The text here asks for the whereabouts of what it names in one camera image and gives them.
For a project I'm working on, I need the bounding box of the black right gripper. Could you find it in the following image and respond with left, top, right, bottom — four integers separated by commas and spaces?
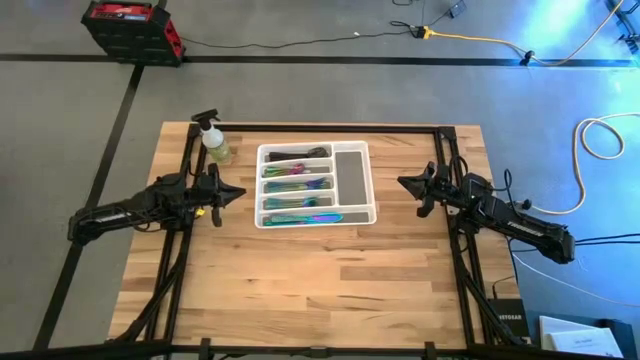
396, 160, 467, 219

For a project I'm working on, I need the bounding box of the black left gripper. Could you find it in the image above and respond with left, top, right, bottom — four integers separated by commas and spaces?
191, 163, 248, 229

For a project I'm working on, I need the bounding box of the iridescent teal purple fork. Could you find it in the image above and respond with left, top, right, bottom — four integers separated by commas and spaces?
263, 178, 330, 194
263, 177, 332, 194

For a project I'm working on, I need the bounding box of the white plastic cutlery tray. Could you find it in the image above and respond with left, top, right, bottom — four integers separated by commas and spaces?
254, 140, 378, 230

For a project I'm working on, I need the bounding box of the rainbow spoon with red bowl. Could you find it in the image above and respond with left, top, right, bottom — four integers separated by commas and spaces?
263, 163, 312, 178

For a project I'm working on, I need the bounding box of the iridescent blue purple knife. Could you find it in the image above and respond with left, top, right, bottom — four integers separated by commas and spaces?
279, 213, 345, 225

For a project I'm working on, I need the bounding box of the spray bottle with yellow liquid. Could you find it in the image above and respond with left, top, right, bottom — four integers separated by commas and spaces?
191, 108, 233, 165

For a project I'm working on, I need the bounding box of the red and black tool box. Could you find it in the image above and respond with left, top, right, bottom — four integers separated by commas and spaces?
80, 0, 186, 68

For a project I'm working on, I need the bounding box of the black metal stand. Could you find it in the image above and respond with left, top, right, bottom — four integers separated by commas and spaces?
603, 0, 640, 55

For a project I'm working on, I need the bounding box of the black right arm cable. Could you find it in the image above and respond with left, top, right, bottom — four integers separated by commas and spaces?
492, 168, 515, 204

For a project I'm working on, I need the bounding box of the black aluminium table frame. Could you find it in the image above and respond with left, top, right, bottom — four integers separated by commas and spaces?
107, 122, 529, 360

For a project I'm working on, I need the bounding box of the black network switch box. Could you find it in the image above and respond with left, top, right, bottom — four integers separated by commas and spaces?
487, 298, 530, 342

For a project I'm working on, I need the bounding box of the cream coiled cable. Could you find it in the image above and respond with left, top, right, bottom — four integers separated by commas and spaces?
527, 112, 640, 216

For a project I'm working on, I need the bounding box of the yellow extension cord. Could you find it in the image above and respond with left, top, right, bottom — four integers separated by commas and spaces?
422, 0, 626, 67

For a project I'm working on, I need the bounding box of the thin black floor cable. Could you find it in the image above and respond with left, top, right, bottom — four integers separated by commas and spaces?
178, 19, 426, 50

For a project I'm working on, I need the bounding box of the thin white floor cable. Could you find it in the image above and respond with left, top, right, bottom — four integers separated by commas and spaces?
509, 249, 640, 307

